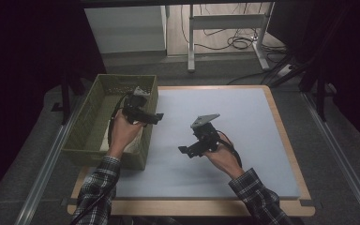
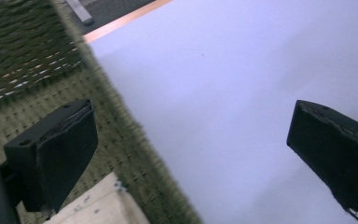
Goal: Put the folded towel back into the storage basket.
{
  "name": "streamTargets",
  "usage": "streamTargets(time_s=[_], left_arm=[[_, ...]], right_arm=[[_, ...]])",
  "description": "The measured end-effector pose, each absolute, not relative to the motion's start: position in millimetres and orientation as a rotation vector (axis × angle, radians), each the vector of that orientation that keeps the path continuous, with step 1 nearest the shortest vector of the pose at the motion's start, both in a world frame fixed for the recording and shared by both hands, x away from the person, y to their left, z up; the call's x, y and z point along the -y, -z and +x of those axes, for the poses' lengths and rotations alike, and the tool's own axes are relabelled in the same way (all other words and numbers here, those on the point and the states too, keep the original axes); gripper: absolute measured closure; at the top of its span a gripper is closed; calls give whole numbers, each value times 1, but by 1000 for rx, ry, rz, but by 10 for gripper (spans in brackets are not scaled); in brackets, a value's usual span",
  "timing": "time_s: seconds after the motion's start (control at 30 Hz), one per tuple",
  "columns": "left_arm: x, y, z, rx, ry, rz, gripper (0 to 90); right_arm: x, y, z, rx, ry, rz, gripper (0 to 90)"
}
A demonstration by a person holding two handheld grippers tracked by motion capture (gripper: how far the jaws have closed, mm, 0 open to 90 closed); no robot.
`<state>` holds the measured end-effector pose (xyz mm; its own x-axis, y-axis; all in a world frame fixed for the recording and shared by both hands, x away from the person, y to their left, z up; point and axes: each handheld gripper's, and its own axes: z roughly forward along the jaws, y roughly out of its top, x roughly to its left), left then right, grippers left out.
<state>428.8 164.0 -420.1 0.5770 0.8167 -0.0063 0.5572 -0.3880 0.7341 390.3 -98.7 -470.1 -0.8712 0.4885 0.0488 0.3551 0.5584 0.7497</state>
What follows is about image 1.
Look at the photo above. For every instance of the person's left hand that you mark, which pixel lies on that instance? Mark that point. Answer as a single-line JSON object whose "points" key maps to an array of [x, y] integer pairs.
{"points": [[123, 134]]}

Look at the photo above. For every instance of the black metal stand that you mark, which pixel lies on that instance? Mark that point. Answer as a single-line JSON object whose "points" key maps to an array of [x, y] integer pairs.
{"points": [[65, 100], [320, 93]]}

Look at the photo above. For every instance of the person's right hand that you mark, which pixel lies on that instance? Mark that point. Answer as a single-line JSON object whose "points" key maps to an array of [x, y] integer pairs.
{"points": [[225, 159]]}

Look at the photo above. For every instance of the silver metal floor rail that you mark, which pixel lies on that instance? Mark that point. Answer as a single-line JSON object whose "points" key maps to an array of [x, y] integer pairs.
{"points": [[47, 168], [340, 159]]}

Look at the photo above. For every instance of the white cabinet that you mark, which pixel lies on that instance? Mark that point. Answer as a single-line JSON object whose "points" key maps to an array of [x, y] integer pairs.
{"points": [[125, 31]]}

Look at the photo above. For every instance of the white power strip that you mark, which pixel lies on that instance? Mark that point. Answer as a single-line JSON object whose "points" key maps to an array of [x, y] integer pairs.
{"points": [[284, 70]]}

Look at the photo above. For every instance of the white metal desk frame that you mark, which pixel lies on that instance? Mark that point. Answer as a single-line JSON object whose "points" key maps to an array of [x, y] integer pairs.
{"points": [[228, 22]]}

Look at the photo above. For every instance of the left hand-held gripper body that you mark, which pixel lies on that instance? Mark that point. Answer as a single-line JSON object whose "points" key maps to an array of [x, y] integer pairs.
{"points": [[134, 104]]}

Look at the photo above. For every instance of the light blue table mat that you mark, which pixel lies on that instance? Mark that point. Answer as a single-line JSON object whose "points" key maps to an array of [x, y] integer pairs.
{"points": [[256, 125]]}

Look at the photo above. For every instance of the green woven plastic basket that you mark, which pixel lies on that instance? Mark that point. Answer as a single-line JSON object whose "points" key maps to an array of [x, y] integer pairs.
{"points": [[90, 125]]}

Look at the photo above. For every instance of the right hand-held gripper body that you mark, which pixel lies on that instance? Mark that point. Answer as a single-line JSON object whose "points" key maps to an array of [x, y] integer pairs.
{"points": [[206, 132]]}

